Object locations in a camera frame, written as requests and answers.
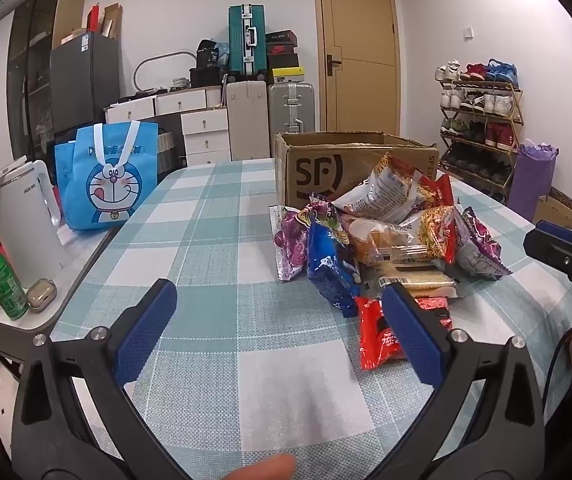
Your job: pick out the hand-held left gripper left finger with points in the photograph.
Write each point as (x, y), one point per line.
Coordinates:
(146, 330)

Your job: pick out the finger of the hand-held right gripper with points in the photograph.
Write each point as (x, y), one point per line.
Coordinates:
(555, 255)
(558, 226)

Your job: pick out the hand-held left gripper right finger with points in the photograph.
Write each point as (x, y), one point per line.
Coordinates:
(410, 335)

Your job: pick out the red cone snack bag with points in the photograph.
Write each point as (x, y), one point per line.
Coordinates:
(380, 345)

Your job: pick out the small dark red packet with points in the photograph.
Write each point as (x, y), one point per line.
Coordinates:
(438, 310)

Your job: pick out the beige cracker packet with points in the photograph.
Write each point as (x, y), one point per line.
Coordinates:
(415, 280)

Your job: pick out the purple white snack bag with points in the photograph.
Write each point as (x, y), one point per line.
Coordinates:
(480, 250)

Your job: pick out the blue cookie packet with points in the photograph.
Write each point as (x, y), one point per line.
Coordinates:
(331, 270)

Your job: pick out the clear bread packet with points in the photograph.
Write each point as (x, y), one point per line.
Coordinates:
(375, 237)

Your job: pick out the red snack packet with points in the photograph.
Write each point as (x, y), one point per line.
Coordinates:
(440, 192)

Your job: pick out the purple green cartoon snack bag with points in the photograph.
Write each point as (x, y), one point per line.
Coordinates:
(323, 217)

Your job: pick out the purple grape snack packet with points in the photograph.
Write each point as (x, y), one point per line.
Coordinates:
(291, 250)

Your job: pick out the person's left hand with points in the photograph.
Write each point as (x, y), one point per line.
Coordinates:
(266, 469)

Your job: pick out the small cardboard box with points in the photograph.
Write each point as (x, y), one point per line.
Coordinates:
(560, 212)

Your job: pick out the purple gift bag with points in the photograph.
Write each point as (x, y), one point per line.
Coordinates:
(530, 185)

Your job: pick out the grey side table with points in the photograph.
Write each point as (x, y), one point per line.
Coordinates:
(76, 260)

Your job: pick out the grey earbuds case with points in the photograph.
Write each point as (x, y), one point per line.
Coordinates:
(41, 296)

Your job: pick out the green drink can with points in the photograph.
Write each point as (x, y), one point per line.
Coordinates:
(3, 287)

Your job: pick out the shoe rack with shoes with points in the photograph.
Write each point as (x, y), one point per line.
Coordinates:
(465, 105)

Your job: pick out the blue cartoon tote bag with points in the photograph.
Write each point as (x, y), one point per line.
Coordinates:
(106, 180)

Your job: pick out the wooden shoe rack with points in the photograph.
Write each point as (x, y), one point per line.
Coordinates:
(490, 85)

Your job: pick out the white electric kettle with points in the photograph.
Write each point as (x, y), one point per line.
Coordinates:
(21, 225)

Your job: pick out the wicker basket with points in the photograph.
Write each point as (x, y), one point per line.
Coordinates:
(168, 147)

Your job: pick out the white drawer unit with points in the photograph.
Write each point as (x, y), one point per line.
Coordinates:
(206, 135)

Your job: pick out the white desk with drawers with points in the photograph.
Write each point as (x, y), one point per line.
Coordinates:
(136, 106)

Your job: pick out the beige suitcase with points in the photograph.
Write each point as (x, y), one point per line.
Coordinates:
(248, 120)

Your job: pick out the silver suitcase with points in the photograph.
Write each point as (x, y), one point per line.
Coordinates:
(291, 107)

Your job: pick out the dark grey fridge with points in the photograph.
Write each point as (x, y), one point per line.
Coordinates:
(83, 80)

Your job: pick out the oval mirror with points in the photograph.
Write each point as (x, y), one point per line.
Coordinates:
(161, 72)

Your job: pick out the black storage container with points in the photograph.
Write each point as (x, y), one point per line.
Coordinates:
(206, 76)

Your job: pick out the wooden door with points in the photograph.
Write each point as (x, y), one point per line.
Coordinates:
(360, 50)

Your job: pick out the blue plastic bag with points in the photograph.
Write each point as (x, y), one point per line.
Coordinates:
(224, 52)

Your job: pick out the tall dark glass cabinet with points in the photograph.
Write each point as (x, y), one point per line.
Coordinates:
(31, 60)

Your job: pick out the black red shoe box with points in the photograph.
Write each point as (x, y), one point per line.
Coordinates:
(281, 50)

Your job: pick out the teal suitcase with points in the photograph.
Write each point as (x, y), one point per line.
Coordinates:
(246, 35)

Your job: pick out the tall brown cardboard box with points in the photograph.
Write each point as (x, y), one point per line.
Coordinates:
(112, 20)

